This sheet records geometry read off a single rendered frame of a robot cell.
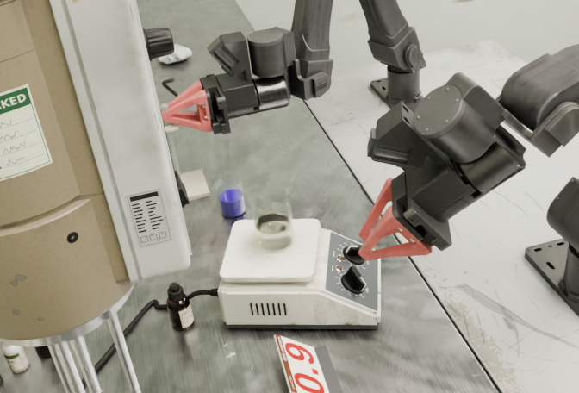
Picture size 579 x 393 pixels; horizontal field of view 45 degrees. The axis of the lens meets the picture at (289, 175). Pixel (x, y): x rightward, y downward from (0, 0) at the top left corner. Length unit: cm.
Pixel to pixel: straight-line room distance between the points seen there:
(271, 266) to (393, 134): 26
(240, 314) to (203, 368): 8
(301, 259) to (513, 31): 197
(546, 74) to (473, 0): 186
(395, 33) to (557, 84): 60
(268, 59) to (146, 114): 78
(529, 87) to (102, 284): 50
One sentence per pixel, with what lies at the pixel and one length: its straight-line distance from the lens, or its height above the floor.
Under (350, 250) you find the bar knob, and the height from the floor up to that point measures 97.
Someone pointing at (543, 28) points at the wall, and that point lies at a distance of 281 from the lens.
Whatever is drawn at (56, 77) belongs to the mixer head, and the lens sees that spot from 33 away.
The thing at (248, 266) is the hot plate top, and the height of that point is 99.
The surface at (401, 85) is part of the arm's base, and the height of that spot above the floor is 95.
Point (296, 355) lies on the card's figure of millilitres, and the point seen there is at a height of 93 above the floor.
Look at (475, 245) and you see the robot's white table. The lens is 105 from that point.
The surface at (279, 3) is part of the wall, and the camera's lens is 235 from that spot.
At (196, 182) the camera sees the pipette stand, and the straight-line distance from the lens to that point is 122.
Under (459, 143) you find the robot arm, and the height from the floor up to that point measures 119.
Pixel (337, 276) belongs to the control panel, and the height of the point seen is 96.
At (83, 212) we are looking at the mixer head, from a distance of 36.
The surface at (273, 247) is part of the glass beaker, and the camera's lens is 89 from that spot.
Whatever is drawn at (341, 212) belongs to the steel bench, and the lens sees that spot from 111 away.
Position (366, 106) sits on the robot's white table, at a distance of 141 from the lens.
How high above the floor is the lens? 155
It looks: 32 degrees down
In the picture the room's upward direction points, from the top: 7 degrees counter-clockwise
